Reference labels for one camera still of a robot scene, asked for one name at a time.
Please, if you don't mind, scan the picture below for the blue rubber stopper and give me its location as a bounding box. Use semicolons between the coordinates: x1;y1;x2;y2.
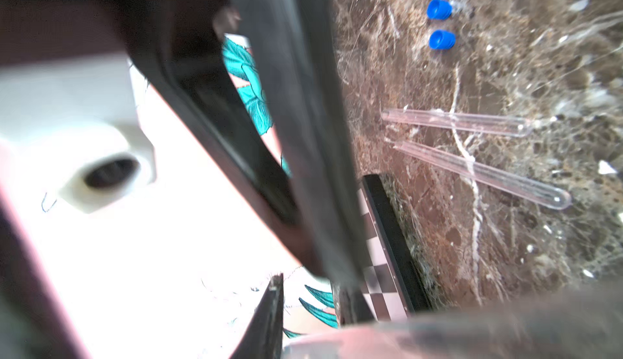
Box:
428;30;456;50
426;0;453;20

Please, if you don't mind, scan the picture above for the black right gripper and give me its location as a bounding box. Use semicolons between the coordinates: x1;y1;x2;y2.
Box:
118;0;366;281

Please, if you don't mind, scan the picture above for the brown checkered chess board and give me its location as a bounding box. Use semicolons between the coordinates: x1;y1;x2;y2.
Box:
334;174;433;326

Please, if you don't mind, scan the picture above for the clear test tube blue stopper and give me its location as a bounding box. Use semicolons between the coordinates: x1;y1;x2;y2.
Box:
282;284;622;358
394;141;572;211
381;109;533;137

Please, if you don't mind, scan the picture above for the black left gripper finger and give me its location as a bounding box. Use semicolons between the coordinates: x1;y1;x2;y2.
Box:
230;274;284;359

